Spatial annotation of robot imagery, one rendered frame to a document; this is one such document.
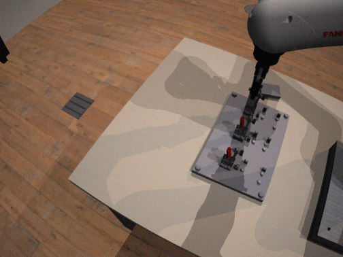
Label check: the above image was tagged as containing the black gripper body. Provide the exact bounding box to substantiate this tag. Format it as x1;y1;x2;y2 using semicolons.
253;48;280;75

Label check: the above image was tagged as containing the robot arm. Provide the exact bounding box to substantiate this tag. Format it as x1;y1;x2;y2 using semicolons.
247;0;343;56

